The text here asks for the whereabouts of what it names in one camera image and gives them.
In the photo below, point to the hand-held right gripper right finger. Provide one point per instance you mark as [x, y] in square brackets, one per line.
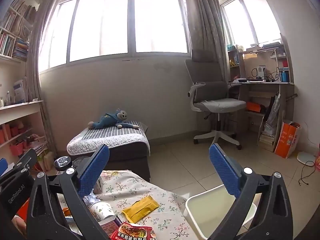
[223, 170]

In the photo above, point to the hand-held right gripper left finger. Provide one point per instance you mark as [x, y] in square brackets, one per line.
[93, 170]

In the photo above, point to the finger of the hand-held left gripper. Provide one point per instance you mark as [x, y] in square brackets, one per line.
[26, 160]
[2, 167]

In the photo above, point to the clear plastic wrapper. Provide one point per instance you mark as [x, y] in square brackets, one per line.
[88, 200]

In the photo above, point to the white paper cup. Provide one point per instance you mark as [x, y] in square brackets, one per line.
[101, 210]

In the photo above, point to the white plastic bin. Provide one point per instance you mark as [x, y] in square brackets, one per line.
[212, 210]

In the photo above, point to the orange fuzzy cloth item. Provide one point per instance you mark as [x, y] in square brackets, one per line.
[66, 211]

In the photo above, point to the small red white carton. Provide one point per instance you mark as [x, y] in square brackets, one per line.
[110, 226]

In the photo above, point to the yellow packet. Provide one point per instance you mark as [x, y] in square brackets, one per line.
[140, 208]

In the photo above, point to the red instant noodle packet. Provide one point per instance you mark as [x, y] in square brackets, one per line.
[135, 232]

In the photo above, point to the person's left hand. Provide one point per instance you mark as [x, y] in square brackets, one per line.
[19, 227]

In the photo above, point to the pink basket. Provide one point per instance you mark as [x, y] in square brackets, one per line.
[17, 148]

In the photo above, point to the red white paper bag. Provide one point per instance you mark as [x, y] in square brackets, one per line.
[25, 207]

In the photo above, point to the pile of papers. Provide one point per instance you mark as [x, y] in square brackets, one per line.
[37, 143]

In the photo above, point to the beige bag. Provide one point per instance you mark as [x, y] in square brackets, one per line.
[48, 161]

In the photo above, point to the clear jar with black lid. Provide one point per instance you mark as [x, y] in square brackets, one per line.
[62, 162]

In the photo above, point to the dark ottoman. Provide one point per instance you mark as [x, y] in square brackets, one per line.
[130, 162]

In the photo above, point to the grey white quilted cover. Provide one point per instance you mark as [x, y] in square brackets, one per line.
[112, 137]

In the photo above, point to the white low shelf unit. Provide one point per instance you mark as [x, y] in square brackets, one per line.
[20, 110]

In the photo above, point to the blue plush monkey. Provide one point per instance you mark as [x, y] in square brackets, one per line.
[107, 120]

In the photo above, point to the grey office chair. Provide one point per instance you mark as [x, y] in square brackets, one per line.
[212, 102]

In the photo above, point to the blue white booklets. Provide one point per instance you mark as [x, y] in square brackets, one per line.
[20, 91]

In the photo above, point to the orange paper bag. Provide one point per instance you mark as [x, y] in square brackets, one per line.
[286, 140]

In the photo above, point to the orange box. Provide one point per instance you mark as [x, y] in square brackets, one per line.
[253, 107]

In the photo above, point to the clear plastic bag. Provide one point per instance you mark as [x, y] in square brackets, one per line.
[272, 115]

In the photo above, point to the grey curtain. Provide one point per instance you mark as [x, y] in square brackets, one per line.
[205, 17]
[33, 80]

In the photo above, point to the floral tablecloth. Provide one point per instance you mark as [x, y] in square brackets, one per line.
[160, 220]

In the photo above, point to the round white fan base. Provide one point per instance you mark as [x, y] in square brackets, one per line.
[306, 158]

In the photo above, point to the wooden desk with hutch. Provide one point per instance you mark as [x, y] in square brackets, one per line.
[260, 87]

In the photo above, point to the small white desk device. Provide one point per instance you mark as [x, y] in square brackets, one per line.
[261, 71]

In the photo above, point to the blue bottle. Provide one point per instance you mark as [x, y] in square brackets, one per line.
[284, 76]

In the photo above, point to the row of books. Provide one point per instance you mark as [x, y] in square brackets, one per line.
[7, 45]

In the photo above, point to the teal container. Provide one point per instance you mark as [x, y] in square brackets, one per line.
[230, 47]

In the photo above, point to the large window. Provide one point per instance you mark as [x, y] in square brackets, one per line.
[100, 25]

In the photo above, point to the small window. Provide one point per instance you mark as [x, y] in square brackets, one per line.
[250, 15]

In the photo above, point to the white wall bookshelf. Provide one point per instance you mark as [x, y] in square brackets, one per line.
[10, 58]

